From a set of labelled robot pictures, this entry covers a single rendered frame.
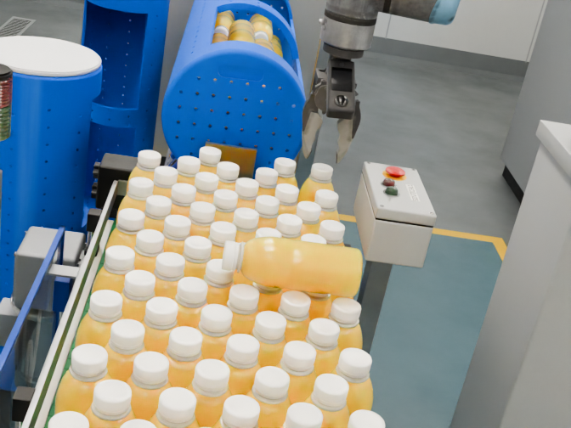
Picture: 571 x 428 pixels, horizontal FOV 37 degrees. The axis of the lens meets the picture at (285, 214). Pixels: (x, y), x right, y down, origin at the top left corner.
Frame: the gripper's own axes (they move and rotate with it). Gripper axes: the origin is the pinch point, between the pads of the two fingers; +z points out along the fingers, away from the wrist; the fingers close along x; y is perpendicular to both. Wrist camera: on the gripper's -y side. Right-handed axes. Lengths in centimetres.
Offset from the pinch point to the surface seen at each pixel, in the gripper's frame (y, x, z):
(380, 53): 520, -102, 109
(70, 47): 64, 57, 7
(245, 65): 13.7, 16.0, -10.3
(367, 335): -10.9, -13.3, 29.7
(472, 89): 469, -166, 111
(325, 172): -2.1, -0.8, 2.4
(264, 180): -8.0, 10.3, 3.0
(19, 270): -7, 51, 28
